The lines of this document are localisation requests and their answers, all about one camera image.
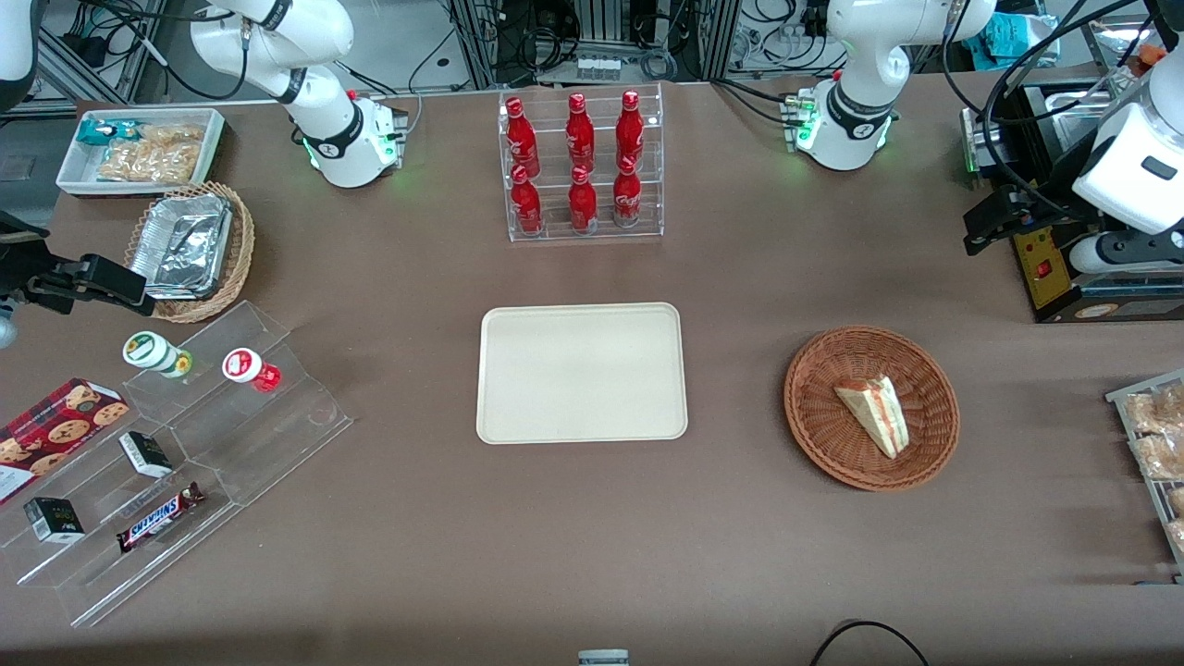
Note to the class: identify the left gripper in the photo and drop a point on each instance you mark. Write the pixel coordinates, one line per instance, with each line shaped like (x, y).
(1052, 182)

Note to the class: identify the triangle sandwich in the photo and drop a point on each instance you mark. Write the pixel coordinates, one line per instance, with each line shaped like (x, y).
(874, 412)

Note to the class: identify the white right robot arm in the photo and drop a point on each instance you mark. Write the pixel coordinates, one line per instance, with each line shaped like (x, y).
(277, 37)

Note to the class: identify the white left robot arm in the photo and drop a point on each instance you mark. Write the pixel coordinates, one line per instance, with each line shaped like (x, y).
(865, 55)

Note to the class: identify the light wicker basket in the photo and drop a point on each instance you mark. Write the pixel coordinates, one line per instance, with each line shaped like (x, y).
(239, 250)

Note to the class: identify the tray of pastries right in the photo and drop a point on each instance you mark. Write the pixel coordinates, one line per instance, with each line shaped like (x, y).
(1124, 407)

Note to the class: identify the brown wicker basket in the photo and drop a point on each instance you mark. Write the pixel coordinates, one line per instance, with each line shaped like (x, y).
(832, 435)

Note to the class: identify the beige plastic tray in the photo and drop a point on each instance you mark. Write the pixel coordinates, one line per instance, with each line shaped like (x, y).
(583, 370)

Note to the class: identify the green lid cup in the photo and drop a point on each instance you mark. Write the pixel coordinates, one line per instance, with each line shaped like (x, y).
(153, 351)

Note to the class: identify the aluminium foil container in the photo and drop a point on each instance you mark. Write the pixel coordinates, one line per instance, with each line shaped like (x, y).
(185, 245)

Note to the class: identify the black food display machine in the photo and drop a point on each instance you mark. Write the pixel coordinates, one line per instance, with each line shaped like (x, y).
(1054, 291)

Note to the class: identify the steel pan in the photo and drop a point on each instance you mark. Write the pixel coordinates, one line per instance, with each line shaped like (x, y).
(1073, 104)

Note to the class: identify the white rectangular snack bin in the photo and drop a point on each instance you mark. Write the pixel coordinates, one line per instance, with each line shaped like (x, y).
(74, 176)

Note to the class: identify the clear bag of crackers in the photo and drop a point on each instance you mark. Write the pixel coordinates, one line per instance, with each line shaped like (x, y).
(148, 165)
(176, 135)

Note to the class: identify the teal snack packet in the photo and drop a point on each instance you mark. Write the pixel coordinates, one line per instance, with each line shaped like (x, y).
(102, 131)

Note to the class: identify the red tartan cookie box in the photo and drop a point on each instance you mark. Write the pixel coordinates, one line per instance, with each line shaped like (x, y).
(55, 435)

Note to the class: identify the red lid cup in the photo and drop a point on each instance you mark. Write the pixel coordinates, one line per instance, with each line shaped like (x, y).
(245, 365)

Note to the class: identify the teal plastic bag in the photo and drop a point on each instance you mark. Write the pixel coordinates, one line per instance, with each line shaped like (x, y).
(1008, 37)

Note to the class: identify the black box white label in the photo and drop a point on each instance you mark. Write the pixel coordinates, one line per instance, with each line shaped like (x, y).
(145, 454)

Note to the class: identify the clear acrylic stepped shelf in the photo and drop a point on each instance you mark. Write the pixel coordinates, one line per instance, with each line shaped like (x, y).
(268, 435)

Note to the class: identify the wrapped bread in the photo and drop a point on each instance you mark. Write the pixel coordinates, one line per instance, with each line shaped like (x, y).
(1161, 458)
(1177, 501)
(1177, 536)
(1156, 412)

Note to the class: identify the Snickers bar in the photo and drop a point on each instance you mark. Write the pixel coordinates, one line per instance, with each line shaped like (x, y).
(157, 520)

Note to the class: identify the black box Face print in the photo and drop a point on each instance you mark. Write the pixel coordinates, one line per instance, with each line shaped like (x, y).
(54, 520)

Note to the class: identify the red cola bottle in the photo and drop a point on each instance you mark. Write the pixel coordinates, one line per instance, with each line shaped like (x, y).
(626, 199)
(527, 208)
(580, 139)
(630, 137)
(523, 143)
(583, 205)

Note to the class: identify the clear acrylic bottle rack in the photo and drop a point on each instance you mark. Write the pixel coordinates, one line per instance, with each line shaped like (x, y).
(555, 236)

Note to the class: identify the white power strip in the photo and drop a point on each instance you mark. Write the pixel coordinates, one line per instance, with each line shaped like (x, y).
(598, 67)

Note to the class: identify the grey device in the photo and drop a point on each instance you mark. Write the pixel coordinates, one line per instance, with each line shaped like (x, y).
(603, 659)

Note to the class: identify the aluminium profile frame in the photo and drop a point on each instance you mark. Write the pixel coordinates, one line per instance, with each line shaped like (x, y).
(476, 42)

